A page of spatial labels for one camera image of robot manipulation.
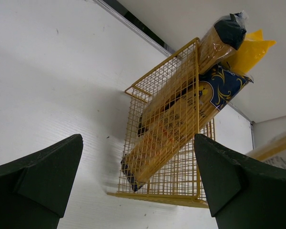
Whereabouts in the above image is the blue label spaghetti bag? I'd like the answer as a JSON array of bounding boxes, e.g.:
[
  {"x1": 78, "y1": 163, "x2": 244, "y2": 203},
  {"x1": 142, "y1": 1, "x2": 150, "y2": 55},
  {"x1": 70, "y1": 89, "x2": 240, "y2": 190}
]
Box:
[{"x1": 121, "y1": 64, "x2": 252, "y2": 192}]

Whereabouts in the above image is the black label spaghetti bag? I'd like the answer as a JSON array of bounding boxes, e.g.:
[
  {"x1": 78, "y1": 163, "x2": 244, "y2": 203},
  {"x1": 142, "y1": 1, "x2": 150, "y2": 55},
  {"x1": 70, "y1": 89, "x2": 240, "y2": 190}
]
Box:
[{"x1": 138, "y1": 12, "x2": 247, "y2": 136}]

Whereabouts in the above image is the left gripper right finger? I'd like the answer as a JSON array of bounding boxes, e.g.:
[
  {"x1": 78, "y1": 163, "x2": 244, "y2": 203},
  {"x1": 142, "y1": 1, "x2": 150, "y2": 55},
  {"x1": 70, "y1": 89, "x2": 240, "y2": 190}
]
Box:
[{"x1": 194, "y1": 134, "x2": 286, "y2": 229}]

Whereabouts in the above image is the gold wire basket shelf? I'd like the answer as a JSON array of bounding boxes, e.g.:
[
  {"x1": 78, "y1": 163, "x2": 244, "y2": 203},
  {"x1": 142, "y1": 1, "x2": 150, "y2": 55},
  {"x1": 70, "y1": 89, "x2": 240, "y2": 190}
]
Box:
[{"x1": 112, "y1": 38, "x2": 215, "y2": 208}]

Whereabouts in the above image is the yellow spaghetti bag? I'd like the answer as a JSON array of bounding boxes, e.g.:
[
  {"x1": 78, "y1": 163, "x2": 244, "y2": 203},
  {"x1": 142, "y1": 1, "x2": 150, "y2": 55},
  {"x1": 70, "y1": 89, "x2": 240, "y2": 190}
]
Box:
[{"x1": 221, "y1": 30, "x2": 276, "y2": 74}]

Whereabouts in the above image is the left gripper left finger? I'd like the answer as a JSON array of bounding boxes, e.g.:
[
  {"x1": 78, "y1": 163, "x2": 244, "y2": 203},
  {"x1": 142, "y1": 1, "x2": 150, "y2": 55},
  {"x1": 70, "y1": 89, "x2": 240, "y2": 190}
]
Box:
[{"x1": 0, "y1": 134, "x2": 83, "y2": 229}]

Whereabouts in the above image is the red spaghetti bag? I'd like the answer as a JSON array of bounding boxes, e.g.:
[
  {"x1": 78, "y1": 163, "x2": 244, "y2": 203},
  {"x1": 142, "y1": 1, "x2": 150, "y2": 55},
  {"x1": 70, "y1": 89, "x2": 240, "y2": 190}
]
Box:
[{"x1": 246, "y1": 131, "x2": 286, "y2": 169}]

